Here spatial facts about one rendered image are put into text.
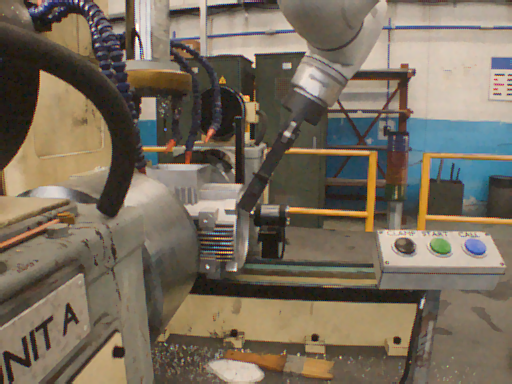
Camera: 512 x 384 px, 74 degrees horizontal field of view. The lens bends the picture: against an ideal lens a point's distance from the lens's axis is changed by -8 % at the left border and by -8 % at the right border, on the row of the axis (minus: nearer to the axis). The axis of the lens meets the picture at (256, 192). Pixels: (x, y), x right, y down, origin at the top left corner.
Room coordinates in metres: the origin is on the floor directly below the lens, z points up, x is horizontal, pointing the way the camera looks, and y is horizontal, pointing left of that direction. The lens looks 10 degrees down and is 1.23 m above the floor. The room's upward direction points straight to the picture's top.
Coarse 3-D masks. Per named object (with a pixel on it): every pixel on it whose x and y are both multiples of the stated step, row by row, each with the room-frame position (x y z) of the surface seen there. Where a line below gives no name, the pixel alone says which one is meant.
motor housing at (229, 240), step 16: (208, 192) 0.72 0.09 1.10; (224, 192) 0.71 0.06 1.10; (240, 192) 0.73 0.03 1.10; (192, 208) 0.70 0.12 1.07; (224, 224) 0.67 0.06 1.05; (240, 224) 0.82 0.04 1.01; (208, 240) 0.67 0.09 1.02; (224, 240) 0.67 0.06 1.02; (240, 240) 0.81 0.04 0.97; (224, 256) 0.66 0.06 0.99; (240, 256) 0.78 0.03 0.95; (224, 272) 0.71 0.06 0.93; (240, 272) 0.73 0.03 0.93
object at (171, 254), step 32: (32, 192) 0.39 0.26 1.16; (64, 192) 0.39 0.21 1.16; (96, 192) 0.40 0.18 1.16; (128, 192) 0.45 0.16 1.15; (160, 192) 0.51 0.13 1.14; (160, 224) 0.44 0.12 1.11; (192, 224) 0.53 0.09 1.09; (160, 256) 0.40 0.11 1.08; (192, 256) 0.49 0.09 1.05; (160, 288) 0.38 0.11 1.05; (160, 320) 0.38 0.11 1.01
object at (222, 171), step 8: (184, 152) 0.99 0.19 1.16; (200, 152) 0.98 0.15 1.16; (208, 152) 0.98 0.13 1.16; (216, 152) 1.01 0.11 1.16; (224, 152) 1.07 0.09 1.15; (176, 160) 0.98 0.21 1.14; (184, 160) 0.98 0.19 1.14; (192, 160) 0.98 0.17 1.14; (200, 160) 0.97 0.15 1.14; (208, 160) 0.97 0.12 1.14; (216, 160) 0.97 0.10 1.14; (224, 160) 0.97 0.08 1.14; (232, 160) 1.03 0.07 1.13; (216, 168) 0.97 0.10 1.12; (224, 168) 0.97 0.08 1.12; (232, 168) 0.97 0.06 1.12; (216, 176) 0.97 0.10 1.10; (224, 176) 0.96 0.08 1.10; (232, 176) 0.96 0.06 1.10; (248, 176) 1.09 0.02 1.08; (248, 184) 1.06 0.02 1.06
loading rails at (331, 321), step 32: (192, 288) 0.69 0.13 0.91; (224, 288) 0.68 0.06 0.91; (256, 288) 0.67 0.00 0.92; (288, 288) 0.66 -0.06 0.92; (320, 288) 0.66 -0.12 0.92; (352, 288) 0.65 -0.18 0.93; (192, 320) 0.69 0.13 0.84; (224, 320) 0.68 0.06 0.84; (256, 320) 0.67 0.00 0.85; (288, 320) 0.66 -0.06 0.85; (320, 320) 0.66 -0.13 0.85; (352, 320) 0.65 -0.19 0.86; (384, 320) 0.64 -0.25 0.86; (320, 352) 0.62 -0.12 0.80
